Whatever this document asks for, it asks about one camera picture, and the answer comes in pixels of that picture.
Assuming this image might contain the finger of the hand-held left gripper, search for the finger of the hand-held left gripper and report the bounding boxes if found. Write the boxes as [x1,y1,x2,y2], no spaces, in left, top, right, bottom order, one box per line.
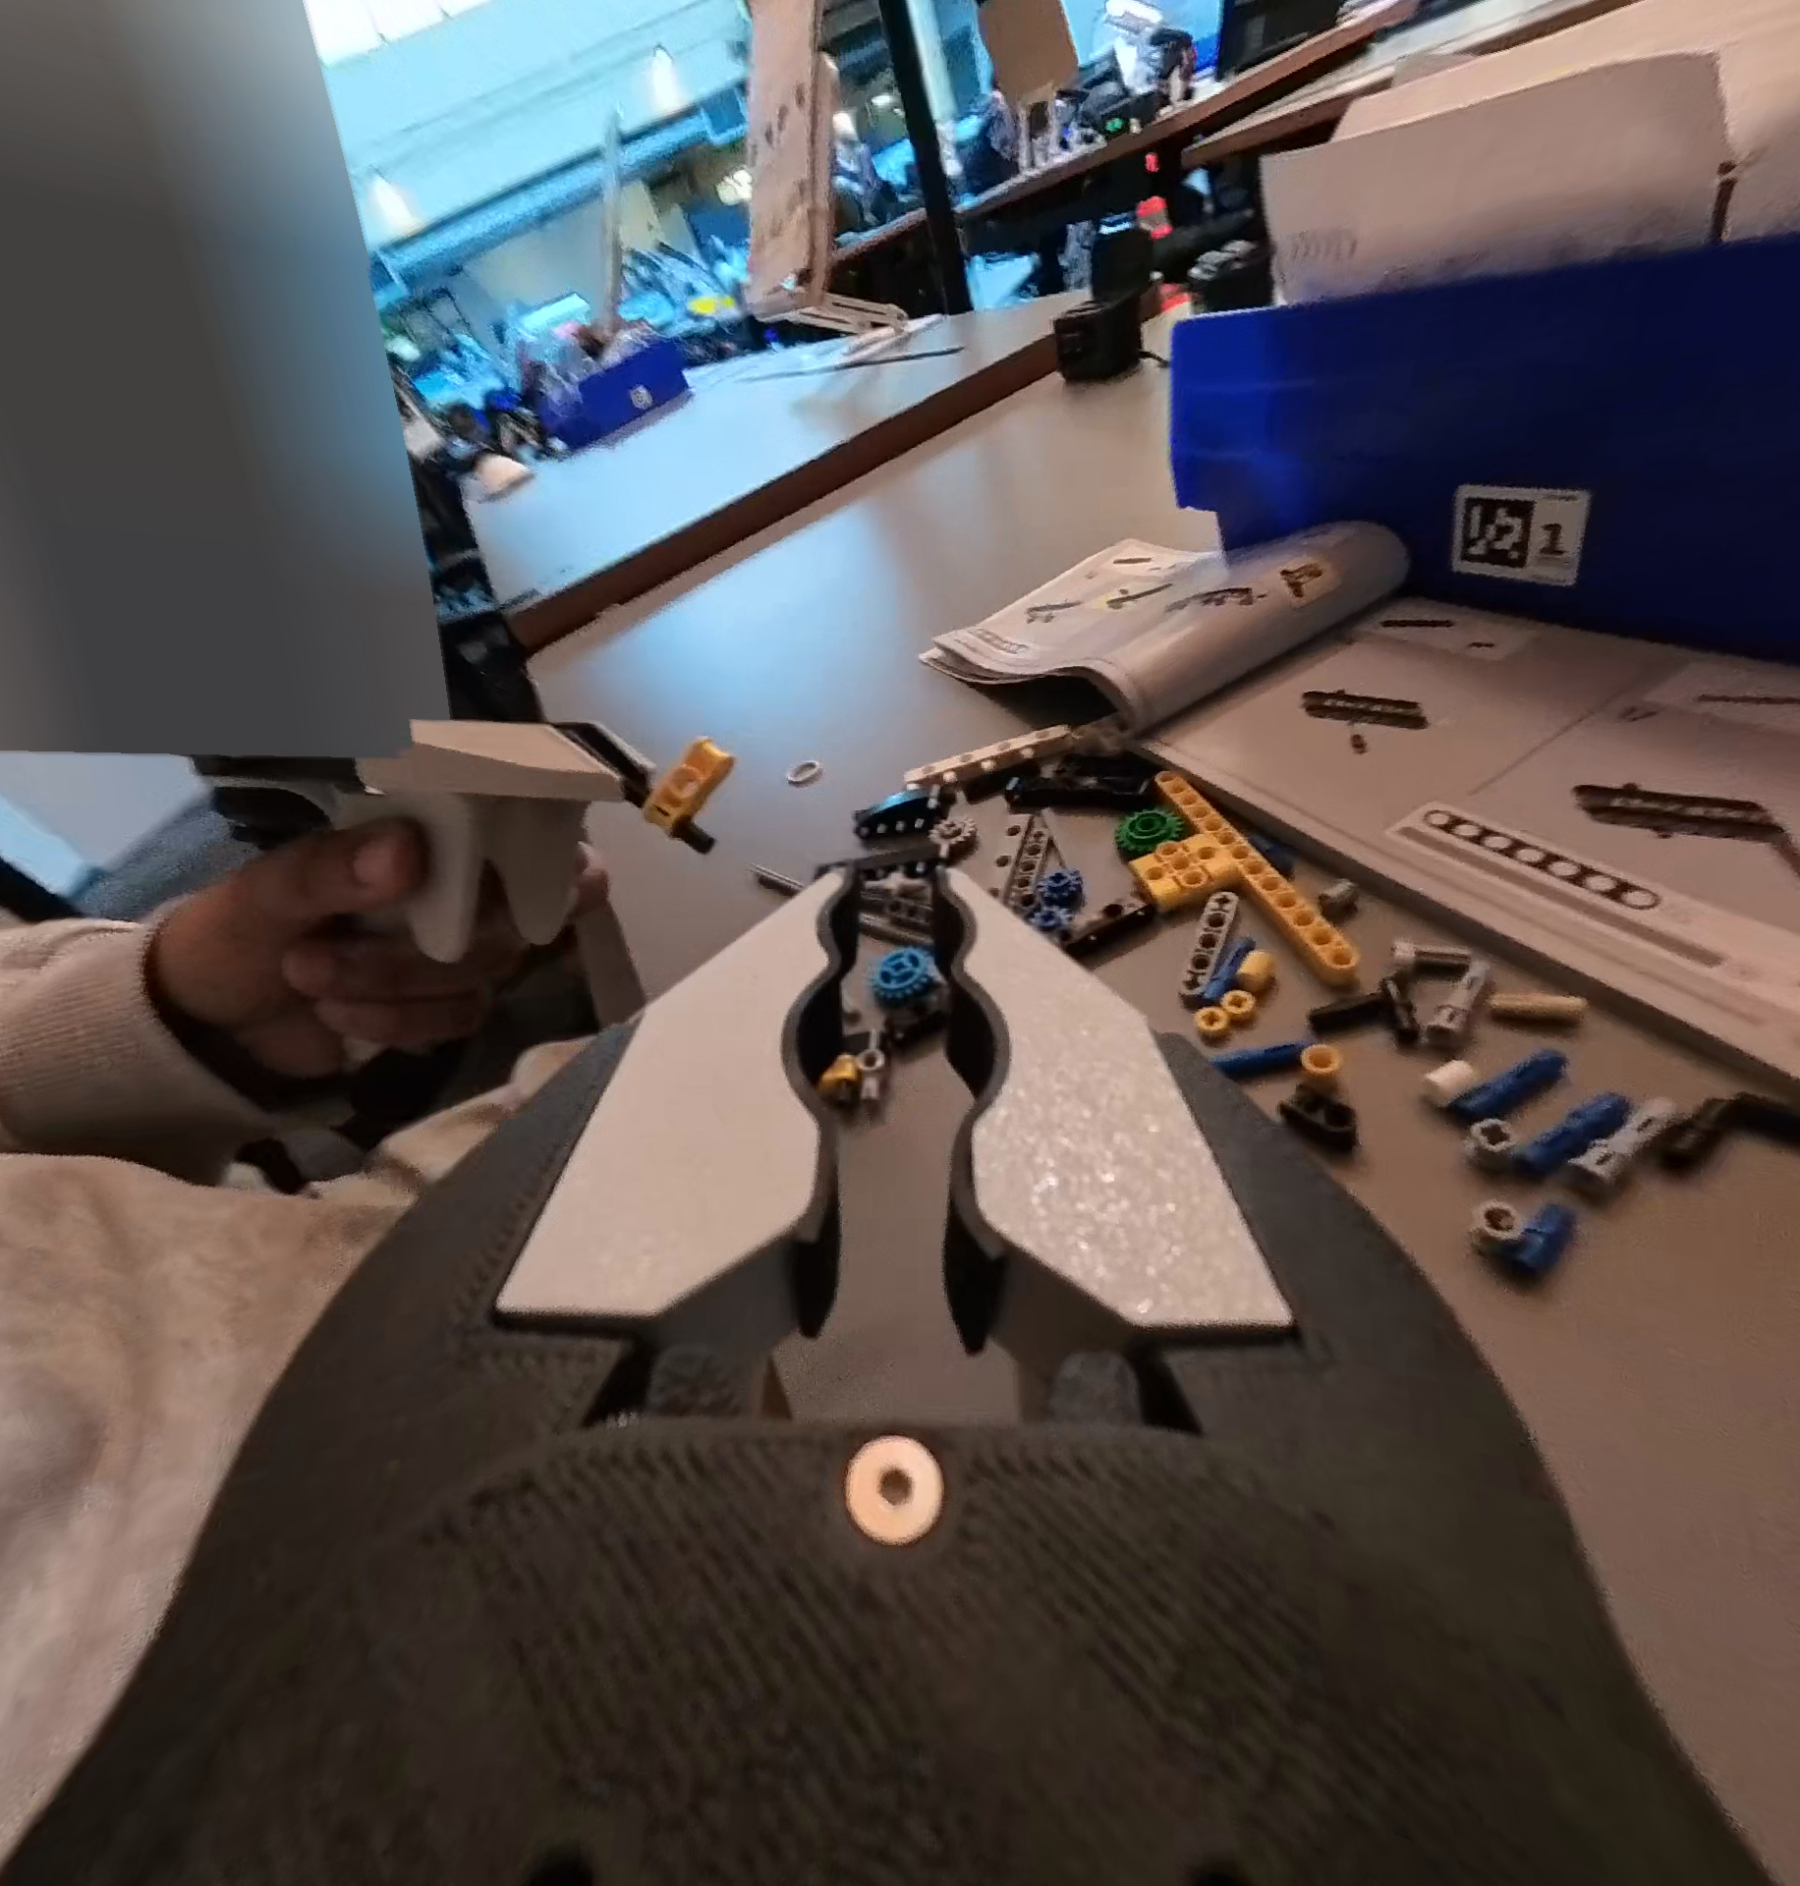
[360,719,655,813]

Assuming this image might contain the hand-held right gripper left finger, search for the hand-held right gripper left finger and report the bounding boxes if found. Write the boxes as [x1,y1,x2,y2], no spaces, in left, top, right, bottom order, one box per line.
[492,865,862,1416]

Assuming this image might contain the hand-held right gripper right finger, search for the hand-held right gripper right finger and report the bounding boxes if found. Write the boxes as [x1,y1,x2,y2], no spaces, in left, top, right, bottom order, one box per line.
[937,865,1300,1422]

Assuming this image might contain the yellow lego connector black pin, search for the yellow lego connector black pin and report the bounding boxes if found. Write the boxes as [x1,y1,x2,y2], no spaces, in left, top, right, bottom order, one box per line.
[642,736,739,857]

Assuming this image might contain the pile of lego pieces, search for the pile of lego pieces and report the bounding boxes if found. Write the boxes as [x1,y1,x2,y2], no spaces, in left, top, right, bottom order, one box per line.
[754,722,1800,1284]

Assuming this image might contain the person's left forearm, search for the person's left forearm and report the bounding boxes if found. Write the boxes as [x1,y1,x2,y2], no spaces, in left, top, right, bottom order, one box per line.
[0,915,185,1165]

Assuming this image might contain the lego instruction booklet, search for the lego instruction booklet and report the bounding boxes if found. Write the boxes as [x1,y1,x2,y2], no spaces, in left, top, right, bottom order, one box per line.
[923,523,1800,1096]

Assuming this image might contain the person's left hand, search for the person's left hand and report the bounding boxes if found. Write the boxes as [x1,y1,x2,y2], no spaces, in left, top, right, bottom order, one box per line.
[146,816,611,1078]

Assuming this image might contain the black office chair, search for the black office chair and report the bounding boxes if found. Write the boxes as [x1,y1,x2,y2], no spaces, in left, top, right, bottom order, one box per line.
[407,443,549,738]

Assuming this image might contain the long grey desk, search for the long grey desk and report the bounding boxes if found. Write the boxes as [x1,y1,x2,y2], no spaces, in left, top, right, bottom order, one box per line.
[466,288,1183,653]

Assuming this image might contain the small blue bin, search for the small blue bin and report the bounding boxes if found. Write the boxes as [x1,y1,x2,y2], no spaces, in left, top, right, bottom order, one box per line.
[543,338,692,447]

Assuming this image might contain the person's grey sweatshirt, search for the person's grey sweatshirt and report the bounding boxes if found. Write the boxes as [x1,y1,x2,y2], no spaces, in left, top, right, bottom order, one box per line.
[0,1017,592,1875]

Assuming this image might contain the cardboard sheet on stand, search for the cardboard sheet on stand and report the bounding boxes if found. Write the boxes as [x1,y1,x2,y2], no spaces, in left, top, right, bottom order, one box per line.
[742,0,915,349]

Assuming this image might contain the black metal pole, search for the black metal pole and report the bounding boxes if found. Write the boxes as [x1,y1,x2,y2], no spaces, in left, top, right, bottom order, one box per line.
[879,0,981,318]

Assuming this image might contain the blue plastic bin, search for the blue plastic bin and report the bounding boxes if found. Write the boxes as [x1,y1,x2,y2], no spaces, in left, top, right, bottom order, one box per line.
[1167,220,1800,666]

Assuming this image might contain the white cardboard box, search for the white cardboard box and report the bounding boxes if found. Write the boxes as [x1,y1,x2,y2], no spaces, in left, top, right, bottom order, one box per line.
[1261,51,1800,305]

